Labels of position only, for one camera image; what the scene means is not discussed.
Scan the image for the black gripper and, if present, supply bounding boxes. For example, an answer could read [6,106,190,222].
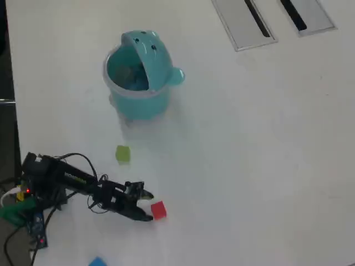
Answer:
[100,181,154,222]

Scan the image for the red lego block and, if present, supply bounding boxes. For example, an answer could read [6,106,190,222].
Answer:
[150,201,168,221]

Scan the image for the green lego block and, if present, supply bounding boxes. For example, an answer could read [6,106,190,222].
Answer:
[115,145,131,166]

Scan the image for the blue lego block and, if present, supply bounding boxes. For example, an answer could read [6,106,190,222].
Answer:
[88,256,108,266]

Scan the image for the teal animal shaped bin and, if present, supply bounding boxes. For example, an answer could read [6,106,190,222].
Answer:
[103,29,186,122]

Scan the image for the blue circuit board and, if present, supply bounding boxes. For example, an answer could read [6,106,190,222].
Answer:
[26,212,48,252]

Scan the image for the small controller board red light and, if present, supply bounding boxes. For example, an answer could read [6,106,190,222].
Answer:
[15,177,33,196]

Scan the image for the green table clamp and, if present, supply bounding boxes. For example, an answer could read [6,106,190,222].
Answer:
[0,197,37,227]

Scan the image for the dark grey furniture panel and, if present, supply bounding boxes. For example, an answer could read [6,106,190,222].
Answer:
[0,98,22,183]

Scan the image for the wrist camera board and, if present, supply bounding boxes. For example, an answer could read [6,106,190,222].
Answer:
[124,181,146,195]

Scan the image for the thin black arm wires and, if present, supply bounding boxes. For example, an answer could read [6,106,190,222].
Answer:
[58,152,109,214]

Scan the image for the white cable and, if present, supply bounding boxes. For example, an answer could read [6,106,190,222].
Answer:
[0,187,22,207]

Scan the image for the thick black cable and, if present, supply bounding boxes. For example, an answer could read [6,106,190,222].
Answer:
[3,226,31,266]

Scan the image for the wide silver cable grommet plate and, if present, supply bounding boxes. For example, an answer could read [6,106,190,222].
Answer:
[211,0,278,52]

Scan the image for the narrow silver cable grommet plate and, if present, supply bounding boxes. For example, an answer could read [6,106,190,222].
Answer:
[277,0,338,38]

